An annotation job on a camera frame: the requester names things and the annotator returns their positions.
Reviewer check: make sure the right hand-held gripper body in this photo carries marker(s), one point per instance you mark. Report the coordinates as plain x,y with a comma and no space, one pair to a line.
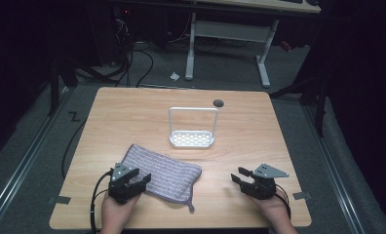
262,185

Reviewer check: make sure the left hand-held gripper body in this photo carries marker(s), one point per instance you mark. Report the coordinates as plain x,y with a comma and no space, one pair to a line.
121,190

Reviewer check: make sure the purple striped cloth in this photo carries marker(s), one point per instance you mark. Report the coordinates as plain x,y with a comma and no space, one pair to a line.
168,177

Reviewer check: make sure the grey tape piece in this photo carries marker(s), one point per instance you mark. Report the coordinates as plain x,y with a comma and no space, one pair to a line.
63,200
301,195

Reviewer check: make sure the black round table grommet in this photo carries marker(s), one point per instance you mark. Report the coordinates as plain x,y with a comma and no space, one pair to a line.
218,103

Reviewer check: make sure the black zigzag floor tape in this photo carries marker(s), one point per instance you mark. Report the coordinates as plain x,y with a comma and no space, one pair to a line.
74,116

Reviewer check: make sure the black metal stand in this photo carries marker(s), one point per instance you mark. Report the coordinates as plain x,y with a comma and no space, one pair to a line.
319,97
54,87

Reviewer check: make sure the crumpled white paper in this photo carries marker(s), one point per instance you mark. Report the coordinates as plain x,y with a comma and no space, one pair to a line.
174,76

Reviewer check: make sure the metal floor rail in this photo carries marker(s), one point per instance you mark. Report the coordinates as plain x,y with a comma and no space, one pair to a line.
334,169
25,156

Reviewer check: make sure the white metal frame desk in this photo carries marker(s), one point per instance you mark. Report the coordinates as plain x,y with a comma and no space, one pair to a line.
230,31

